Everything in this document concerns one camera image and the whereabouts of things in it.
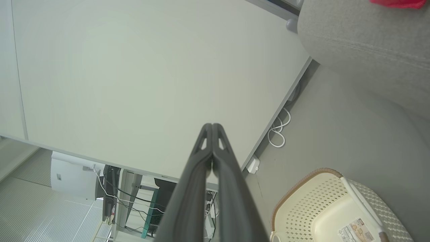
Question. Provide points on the white frame desk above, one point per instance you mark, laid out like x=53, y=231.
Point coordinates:
x=134, y=181

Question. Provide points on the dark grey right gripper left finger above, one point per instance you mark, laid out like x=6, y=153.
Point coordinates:
x=188, y=201

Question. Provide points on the cream perforated laundry basket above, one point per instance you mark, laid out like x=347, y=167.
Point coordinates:
x=312, y=208

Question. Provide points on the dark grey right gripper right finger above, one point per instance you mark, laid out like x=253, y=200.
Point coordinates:
x=235, y=201

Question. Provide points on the grey round sofa foot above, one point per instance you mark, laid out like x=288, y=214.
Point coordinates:
x=291, y=25

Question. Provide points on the teal desk leg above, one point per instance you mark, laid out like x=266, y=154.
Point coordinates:
x=150, y=215

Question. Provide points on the white wall socket box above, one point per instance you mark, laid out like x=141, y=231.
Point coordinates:
x=253, y=164

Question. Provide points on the black flat monitor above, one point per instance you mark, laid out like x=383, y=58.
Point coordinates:
x=111, y=191

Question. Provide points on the red and white garment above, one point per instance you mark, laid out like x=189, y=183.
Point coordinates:
x=399, y=2

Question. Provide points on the printed paper label sticker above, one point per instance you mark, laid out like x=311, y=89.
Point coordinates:
x=356, y=232

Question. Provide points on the grey fabric sofa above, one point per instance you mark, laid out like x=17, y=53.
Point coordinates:
x=369, y=47

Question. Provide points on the white box appliance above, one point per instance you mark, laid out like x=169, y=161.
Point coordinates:
x=72, y=176

